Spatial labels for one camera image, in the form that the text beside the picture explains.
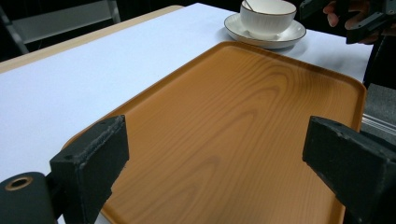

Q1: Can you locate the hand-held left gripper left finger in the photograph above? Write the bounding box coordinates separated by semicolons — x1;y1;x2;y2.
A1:
49;114;130;224

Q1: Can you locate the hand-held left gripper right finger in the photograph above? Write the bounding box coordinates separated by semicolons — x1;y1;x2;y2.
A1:
302;116;396;224

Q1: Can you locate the white saucer with dark rim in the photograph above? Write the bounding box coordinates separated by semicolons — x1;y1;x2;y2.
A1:
223;12;307;49

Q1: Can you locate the white ribbed cup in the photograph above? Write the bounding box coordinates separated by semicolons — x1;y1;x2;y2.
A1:
239;0;298;41

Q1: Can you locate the brown wooden tray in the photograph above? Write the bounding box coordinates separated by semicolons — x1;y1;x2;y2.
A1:
62;40;368;224

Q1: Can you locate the grey chair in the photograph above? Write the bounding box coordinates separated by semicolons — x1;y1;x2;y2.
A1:
0;0;121;56

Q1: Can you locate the silver metal rail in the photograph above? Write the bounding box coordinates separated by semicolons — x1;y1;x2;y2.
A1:
361;113;396;133

